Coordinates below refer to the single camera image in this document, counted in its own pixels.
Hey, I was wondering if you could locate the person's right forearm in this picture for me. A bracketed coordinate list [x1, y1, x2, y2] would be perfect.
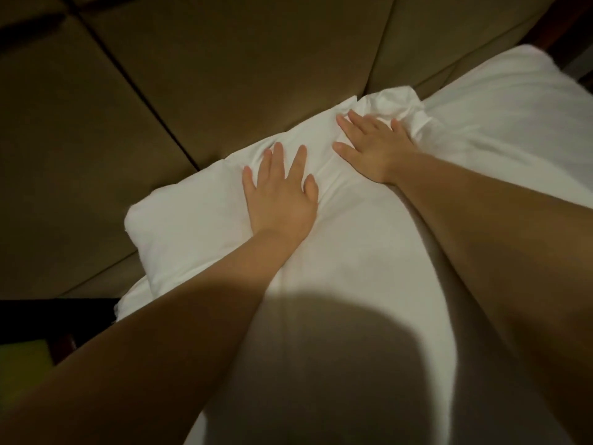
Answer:
[389, 151, 593, 445]

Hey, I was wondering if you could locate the person's left forearm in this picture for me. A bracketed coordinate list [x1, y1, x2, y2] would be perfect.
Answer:
[0, 229, 302, 445]

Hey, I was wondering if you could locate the tan padded headboard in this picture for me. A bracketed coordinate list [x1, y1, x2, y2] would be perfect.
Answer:
[0, 0, 565, 302]

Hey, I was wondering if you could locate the white pillow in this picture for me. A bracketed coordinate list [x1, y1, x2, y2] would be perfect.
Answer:
[115, 85, 580, 445]

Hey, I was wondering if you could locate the white bed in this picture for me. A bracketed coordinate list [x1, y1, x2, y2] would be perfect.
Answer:
[421, 43, 593, 211]

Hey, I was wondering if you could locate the person's left hand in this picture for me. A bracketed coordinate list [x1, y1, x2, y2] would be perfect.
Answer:
[241, 142, 321, 248]

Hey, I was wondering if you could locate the person's right hand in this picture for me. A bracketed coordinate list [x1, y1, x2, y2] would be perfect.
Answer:
[330, 109, 420, 187]

